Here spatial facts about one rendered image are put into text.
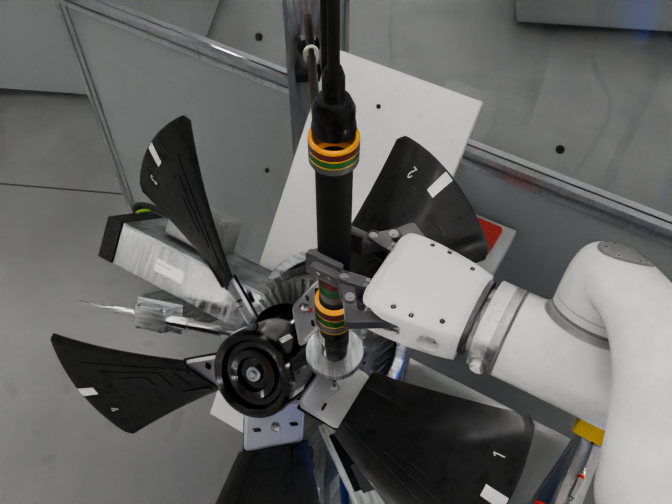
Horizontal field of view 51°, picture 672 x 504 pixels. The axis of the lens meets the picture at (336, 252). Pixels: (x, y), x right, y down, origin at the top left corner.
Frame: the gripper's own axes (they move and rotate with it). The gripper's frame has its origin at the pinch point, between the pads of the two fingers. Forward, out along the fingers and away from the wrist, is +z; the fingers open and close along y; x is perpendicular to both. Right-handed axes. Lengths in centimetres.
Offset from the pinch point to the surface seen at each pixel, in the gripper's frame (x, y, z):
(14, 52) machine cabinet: -125, 105, 215
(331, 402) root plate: -30.4, -1.8, -0.6
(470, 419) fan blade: -30.5, 5.4, -17.5
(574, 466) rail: -63, 22, -35
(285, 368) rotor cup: -24.1, -3.4, 5.3
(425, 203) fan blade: -8.6, 17.7, -2.3
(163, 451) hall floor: -149, 7, 64
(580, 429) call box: -48, 21, -32
